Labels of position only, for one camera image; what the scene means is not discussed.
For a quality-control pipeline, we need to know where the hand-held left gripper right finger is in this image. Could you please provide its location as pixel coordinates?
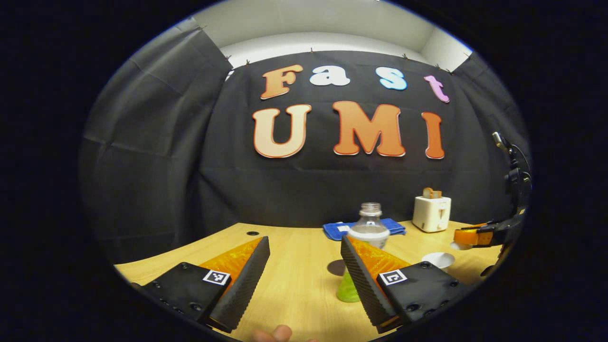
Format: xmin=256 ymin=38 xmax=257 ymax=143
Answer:
xmin=340 ymin=235 xmax=475 ymax=334

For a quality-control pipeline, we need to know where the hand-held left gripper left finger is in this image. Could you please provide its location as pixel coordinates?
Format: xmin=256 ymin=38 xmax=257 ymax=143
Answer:
xmin=131 ymin=237 xmax=270 ymax=334

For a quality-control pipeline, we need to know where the white teacup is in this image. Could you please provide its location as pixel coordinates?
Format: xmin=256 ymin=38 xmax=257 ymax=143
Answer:
xmin=422 ymin=252 xmax=456 ymax=272

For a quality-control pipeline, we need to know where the clear water bottle green label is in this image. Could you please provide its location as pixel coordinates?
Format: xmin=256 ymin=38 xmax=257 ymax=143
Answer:
xmin=336 ymin=202 xmax=391 ymax=303

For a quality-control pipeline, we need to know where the cream toaster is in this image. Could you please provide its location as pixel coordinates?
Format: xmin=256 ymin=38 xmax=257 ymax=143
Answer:
xmin=412 ymin=195 xmax=452 ymax=233

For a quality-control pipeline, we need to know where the blue folded towel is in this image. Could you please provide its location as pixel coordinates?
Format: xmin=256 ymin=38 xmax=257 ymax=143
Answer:
xmin=323 ymin=218 xmax=407 ymax=241

